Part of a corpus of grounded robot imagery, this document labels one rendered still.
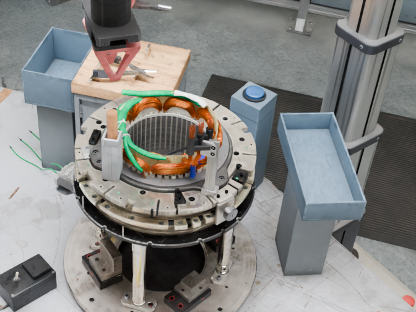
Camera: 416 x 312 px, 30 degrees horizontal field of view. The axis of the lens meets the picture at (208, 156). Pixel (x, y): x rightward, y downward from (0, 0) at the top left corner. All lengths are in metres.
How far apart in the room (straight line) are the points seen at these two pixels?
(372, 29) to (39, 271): 0.79
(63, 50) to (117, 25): 0.65
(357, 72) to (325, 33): 2.21
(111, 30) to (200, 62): 2.39
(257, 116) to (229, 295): 0.36
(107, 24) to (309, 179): 0.53
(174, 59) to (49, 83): 0.26
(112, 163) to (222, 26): 2.52
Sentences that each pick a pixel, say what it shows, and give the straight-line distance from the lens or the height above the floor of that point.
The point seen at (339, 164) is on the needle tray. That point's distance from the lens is 1.49.
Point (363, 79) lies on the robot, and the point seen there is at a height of 1.09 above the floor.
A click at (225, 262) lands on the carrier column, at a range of 1.52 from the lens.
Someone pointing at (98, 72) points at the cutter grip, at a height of 1.09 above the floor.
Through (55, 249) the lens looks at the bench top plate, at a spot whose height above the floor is 0.78.
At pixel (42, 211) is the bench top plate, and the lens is 1.70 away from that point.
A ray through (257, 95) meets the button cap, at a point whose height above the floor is 1.04.
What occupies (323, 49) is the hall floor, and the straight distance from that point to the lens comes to 3.69.
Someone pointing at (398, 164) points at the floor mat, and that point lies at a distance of 3.12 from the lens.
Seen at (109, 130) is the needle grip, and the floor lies 1.20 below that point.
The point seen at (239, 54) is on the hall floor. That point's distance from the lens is 3.57.
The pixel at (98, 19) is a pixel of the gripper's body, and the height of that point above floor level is 1.41.
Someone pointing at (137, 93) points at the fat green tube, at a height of 1.16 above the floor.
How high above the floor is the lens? 2.00
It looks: 42 degrees down
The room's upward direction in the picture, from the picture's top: 6 degrees clockwise
